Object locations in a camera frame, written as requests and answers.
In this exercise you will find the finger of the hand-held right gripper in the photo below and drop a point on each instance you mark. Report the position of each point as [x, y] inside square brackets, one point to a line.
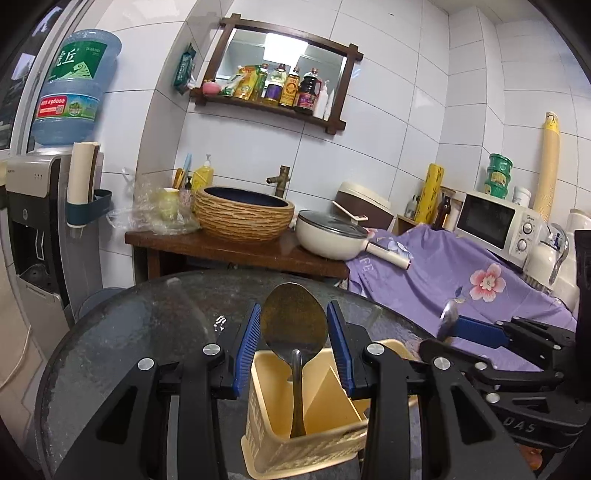
[508, 376]
[480, 332]

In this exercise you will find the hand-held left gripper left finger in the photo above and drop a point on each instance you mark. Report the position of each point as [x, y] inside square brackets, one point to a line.
[244, 350]

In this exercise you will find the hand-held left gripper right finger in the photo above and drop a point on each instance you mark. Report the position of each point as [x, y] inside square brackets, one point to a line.
[339, 350]

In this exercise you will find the small metal spoon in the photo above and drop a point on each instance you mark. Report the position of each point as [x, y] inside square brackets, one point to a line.
[449, 318]

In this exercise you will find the beige plastic utensil holder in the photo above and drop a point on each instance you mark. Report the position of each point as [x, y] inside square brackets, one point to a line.
[323, 401]

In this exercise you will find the large metal spoon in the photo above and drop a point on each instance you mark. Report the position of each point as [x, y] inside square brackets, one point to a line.
[293, 318]

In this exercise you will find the purple floral cloth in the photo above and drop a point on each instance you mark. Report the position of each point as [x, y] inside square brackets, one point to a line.
[438, 272]

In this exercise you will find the white kettle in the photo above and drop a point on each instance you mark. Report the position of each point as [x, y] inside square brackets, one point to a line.
[542, 261]

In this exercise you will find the wooden counter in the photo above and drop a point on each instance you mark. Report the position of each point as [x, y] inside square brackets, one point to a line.
[207, 251]

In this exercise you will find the cream frying pan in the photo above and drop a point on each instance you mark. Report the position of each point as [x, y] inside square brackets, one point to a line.
[328, 242]

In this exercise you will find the white microwave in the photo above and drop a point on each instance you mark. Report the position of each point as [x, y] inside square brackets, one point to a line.
[489, 221]

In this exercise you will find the brown glass bottle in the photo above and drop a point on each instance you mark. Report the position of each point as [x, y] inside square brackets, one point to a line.
[442, 214]

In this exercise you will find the glass pan lid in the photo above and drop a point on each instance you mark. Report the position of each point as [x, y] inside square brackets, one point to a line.
[328, 220]

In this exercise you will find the woven pattern basin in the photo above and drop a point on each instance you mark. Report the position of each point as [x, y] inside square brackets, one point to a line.
[244, 219]

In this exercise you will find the wooden box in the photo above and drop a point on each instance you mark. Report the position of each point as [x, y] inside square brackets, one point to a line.
[402, 224]

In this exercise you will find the white rice paddle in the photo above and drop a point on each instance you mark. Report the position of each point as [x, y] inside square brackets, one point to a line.
[351, 213]

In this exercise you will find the white jar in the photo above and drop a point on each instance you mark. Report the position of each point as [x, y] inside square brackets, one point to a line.
[521, 196]

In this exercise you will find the small white bottle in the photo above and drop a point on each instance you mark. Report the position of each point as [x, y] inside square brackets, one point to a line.
[411, 207]

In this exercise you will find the yellow roll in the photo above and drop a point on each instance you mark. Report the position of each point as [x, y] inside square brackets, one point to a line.
[429, 194]

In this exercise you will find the brown and white rice cooker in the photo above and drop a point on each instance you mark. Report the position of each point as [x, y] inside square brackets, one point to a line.
[364, 198]

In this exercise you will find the pale yellow cup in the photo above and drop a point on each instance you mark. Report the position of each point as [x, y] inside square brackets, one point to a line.
[169, 203]

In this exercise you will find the tall paper cup stack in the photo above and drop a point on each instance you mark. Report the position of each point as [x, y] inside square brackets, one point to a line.
[548, 175]

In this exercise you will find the bamboo style faucet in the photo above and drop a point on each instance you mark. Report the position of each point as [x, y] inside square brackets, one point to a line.
[279, 177]

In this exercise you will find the yellow soap pump bottle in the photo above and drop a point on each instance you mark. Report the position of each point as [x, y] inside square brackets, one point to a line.
[203, 177]

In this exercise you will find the clear plastic bag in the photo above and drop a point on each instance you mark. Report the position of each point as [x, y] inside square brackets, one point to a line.
[138, 207]

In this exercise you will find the blue toothbrush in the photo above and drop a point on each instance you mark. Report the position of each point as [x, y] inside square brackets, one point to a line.
[186, 166]

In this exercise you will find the dark blue cup holder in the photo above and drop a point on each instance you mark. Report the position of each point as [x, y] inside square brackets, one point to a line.
[94, 205]

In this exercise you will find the white squeeze bottle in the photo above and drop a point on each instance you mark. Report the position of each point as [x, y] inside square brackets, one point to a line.
[324, 101]

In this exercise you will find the white water dispenser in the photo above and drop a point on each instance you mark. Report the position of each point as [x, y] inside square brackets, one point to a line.
[37, 203]

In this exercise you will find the dark soy sauce bottle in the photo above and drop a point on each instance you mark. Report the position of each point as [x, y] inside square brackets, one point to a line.
[307, 94]

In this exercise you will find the orange label bottle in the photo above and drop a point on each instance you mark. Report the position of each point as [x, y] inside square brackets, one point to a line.
[290, 90]

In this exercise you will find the purple label bottle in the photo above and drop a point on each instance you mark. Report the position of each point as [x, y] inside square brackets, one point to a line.
[274, 87]

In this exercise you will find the yellow oil bottle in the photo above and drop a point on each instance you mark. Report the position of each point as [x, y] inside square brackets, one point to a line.
[249, 83]

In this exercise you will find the green packet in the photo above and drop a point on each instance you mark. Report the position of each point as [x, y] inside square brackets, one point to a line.
[184, 69]

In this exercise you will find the blue water jug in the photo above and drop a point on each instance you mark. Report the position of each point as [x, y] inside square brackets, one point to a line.
[74, 87]

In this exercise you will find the window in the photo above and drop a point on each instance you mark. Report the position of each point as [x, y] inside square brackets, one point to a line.
[18, 69]

